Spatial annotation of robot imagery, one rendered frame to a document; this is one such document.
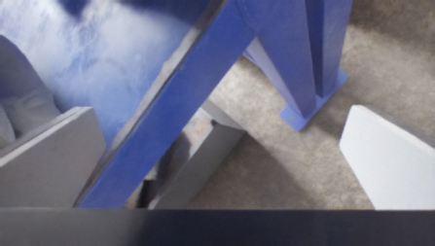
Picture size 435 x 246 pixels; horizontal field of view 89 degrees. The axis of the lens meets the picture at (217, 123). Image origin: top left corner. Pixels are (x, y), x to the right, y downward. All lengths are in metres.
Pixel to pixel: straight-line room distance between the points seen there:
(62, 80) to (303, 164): 0.70
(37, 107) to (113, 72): 0.08
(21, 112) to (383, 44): 0.86
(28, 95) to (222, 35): 0.18
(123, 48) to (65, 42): 0.08
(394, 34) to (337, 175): 0.46
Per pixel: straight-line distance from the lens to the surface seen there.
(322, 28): 0.36
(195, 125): 0.64
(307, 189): 0.81
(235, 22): 0.19
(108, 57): 0.22
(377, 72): 0.85
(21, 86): 0.28
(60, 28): 0.29
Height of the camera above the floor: 0.80
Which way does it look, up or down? 64 degrees down
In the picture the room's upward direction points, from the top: 76 degrees counter-clockwise
